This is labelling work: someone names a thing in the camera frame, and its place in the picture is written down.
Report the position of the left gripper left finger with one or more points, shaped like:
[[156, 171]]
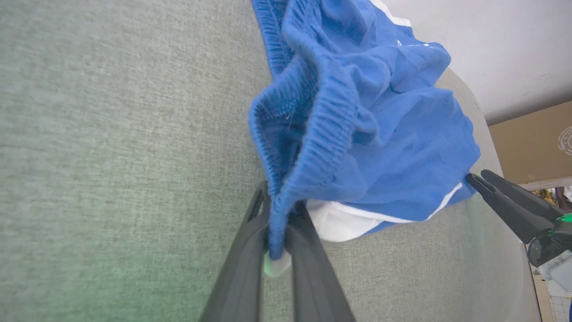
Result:
[[241, 277]]

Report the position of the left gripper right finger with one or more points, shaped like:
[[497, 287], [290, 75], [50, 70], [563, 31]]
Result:
[[313, 277]]

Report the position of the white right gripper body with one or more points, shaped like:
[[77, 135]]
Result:
[[556, 250]]

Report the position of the brown cardboard box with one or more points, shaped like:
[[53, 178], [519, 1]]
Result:
[[527, 147]]

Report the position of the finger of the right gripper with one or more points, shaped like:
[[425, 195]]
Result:
[[523, 194], [518, 214]]

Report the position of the blue and white shorts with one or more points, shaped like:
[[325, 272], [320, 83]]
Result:
[[380, 134]]

